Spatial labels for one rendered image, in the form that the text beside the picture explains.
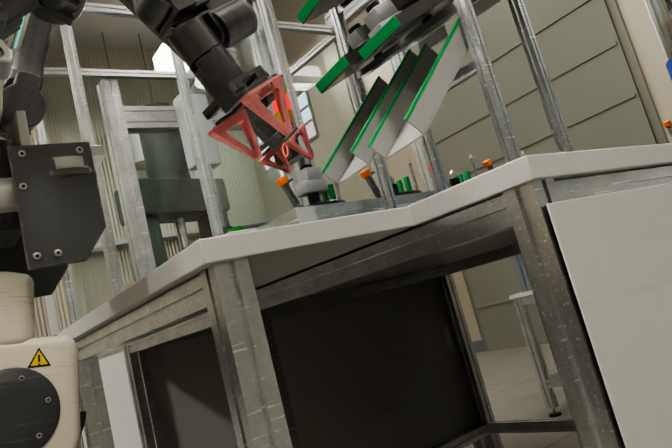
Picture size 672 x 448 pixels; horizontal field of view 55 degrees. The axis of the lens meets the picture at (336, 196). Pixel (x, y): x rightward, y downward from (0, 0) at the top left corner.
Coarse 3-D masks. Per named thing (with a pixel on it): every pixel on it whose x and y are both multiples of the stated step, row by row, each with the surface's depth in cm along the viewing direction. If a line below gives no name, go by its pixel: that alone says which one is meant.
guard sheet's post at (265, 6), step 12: (264, 0) 184; (264, 12) 184; (264, 24) 185; (276, 24) 184; (276, 36) 184; (276, 48) 182; (276, 60) 182; (276, 72) 182; (288, 72) 182; (288, 84) 181; (300, 120) 179
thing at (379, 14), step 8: (376, 0) 118; (368, 8) 118; (376, 8) 117; (384, 8) 117; (392, 8) 118; (368, 16) 118; (376, 16) 117; (384, 16) 117; (392, 16) 118; (368, 24) 120; (376, 24) 118; (384, 24) 116; (376, 32) 118
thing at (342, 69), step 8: (392, 0) 133; (368, 40) 127; (360, 48) 126; (344, 56) 124; (352, 56) 124; (360, 56) 125; (336, 64) 126; (344, 64) 124; (352, 64) 124; (360, 64) 133; (328, 72) 129; (336, 72) 127; (344, 72) 127; (352, 72) 136; (320, 80) 132; (328, 80) 130; (336, 80) 130; (320, 88) 134; (328, 88) 133
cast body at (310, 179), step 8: (304, 168) 150; (312, 168) 151; (320, 168) 152; (296, 176) 152; (304, 176) 150; (312, 176) 150; (320, 176) 151; (304, 184) 148; (312, 184) 149; (320, 184) 151; (296, 192) 151; (304, 192) 148; (312, 192) 149; (320, 192) 152
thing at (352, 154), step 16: (400, 64) 129; (400, 80) 128; (368, 96) 139; (384, 96) 125; (368, 112) 138; (384, 112) 124; (352, 128) 135; (368, 128) 121; (352, 144) 134; (336, 160) 131; (352, 160) 131; (368, 160) 119; (336, 176) 130
